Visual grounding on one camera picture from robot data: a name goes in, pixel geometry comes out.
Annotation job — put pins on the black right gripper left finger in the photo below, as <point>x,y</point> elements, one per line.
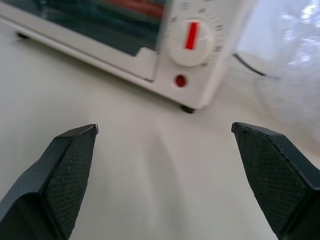
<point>62,180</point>

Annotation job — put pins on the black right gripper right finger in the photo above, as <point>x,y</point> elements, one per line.
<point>275,180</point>

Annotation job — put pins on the red indicator light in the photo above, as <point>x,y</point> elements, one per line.
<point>180,80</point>

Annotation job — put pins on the white toaster oven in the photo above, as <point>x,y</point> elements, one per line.
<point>140,47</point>

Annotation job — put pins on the glass oven door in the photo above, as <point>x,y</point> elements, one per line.
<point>82,27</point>

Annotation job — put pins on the white timer knob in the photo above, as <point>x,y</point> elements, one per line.
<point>191,42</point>

